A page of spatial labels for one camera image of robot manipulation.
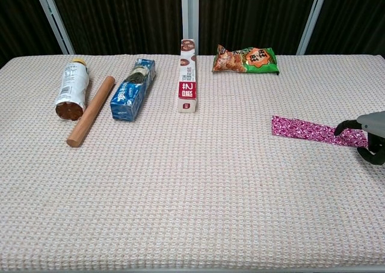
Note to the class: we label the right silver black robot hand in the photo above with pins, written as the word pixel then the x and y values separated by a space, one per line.
pixel 373 122

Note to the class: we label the dark brown curtain panel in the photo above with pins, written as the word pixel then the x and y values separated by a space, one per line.
pixel 255 14
pixel 355 17
pixel 21 20
pixel 120 17

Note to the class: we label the green orange snack bag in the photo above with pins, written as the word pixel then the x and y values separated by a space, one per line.
pixel 243 61

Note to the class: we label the long white red box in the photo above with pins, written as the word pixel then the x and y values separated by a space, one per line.
pixel 188 83

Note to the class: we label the pink woven tablecloth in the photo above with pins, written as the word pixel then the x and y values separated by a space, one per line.
pixel 180 188

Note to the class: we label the blue cookie box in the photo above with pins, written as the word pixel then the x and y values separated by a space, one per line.
pixel 132 92

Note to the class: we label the wooden rolling pin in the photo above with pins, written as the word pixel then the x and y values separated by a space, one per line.
pixel 90 112

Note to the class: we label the white label drink bottle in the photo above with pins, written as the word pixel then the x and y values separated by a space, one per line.
pixel 73 86

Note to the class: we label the white metal frame post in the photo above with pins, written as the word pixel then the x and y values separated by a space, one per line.
pixel 52 14
pixel 314 14
pixel 189 14

